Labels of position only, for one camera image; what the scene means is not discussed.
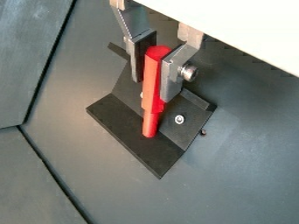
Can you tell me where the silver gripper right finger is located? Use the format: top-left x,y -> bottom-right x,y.
160,23 -> 203,102

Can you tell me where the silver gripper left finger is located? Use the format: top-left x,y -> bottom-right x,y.
109,0 -> 156,82

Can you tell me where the red peg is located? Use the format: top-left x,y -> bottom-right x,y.
141,45 -> 171,137

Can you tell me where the black peg stand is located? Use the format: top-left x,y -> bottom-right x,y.
86,45 -> 216,178

